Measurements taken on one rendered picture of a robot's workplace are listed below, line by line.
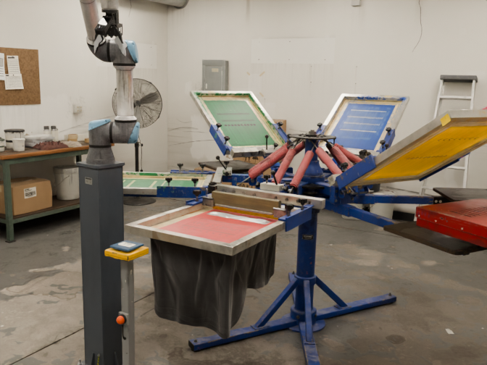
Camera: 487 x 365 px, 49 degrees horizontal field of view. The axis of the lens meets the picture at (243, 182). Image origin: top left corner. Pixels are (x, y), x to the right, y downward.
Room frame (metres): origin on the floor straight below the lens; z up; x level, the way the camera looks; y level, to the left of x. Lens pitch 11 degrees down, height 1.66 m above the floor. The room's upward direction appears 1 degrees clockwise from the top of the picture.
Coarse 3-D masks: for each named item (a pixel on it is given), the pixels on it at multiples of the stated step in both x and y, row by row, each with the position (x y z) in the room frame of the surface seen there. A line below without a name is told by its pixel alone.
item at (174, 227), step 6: (210, 210) 2.82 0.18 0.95; (216, 210) 2.82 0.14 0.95; (222, 210) 2.83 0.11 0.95; (198, 216) 2.69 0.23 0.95; (204, 216) 2.69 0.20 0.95; (210, 216) 2.70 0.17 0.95; (216, 216) 2.70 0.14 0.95; (180, 222) 2.55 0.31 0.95; (186, 222) 2.56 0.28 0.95; (162, 228) 2.44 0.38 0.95; (168, 228) 2.45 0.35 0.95; (174, 228) 2.45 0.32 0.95; (180, 228) 2.45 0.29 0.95; (186, 234) 2.36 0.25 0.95; (192, 234) 2.36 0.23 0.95
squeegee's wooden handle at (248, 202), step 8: (216, 192) 2.82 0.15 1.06; (224, 192) 2.81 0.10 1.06; (216, 200) 2.81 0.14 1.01; (224, 200) 2.79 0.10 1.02; (232, 200) 2.76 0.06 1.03; (240, 200) 2.74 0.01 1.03; (248, 200) 2.71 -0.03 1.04; (256, 200) 2.69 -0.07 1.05; (264, 200) 2.67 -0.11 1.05; (272, 200) 2.65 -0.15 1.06; (248, 208) 2.71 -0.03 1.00; (256, 208) 2.69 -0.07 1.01; (264, 208) 2.66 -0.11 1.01; (272, 208) 2.64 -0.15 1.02; (280, 208) 2.65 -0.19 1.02
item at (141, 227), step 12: (156, 216) 2.54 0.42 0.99; (168, 216) 2.59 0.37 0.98; (180, 216) 2.67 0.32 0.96; (132, 228) 2.35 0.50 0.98; (144, 228) 2.31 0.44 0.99; (156, 228) 2.32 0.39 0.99; (264, 228) 2.36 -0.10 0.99; (276, 228) 2.41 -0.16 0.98; (168, 240) 2.24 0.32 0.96; (180, 240) 2.21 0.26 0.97; (192, 240) 2.18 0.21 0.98; (204, 240) 2.15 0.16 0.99; (216, 240) 2.16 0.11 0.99; (240, 240) 2.16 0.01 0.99; (252, 240) 2.22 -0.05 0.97; (216, 252) 2.11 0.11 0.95; (228, 252) 2.08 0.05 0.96
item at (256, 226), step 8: (248, 216) 2.72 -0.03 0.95; (256, 216) 2.72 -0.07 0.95; (240, 224) 2.56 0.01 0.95; (248, 224) 2.56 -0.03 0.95; (256, 224) 2.56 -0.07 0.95; (200, 232) 2.39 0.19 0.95; (240, 232) 2.40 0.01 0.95; (248, 232) 2.41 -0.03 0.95; (224, 240) 2.27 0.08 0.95; (232, 240) 2.27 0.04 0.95
